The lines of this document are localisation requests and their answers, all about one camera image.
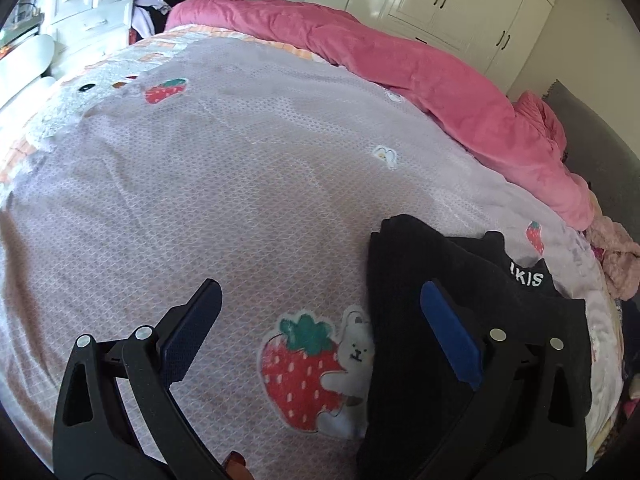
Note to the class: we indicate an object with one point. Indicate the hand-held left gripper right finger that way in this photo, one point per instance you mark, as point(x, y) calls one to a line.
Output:
point(450, 335)

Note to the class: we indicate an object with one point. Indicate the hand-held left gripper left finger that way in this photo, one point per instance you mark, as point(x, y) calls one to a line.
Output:
point(192, 330)

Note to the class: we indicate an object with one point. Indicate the black shirt with orange patches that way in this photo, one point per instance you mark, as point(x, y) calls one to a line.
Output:
point(400, 270)

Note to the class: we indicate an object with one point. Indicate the person's left hand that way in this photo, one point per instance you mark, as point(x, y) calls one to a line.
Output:
point(235, 467)

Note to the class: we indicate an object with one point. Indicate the lilac strawberry-print bed sheet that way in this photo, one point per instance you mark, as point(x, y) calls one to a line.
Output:
point(225, 160)

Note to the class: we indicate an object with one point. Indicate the pink plush cloth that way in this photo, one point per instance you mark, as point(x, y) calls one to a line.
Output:
point(620, 260)

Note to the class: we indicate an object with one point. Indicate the grey quilted headboard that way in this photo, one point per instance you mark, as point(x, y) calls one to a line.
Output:
point(600, 150)

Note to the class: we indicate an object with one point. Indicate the pink duvet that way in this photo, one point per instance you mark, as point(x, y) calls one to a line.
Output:
point(375, 50)

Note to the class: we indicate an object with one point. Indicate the white oval board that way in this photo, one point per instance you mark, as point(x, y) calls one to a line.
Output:
point(25, 67)

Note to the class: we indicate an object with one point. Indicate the white garment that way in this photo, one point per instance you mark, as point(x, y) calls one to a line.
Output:
point(147, 20)

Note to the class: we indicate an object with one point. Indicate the white drawer chest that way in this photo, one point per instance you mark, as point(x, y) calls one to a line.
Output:
point(85, 20)

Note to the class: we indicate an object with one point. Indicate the white wardrobe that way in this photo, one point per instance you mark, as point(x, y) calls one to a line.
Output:
point(450, 0)

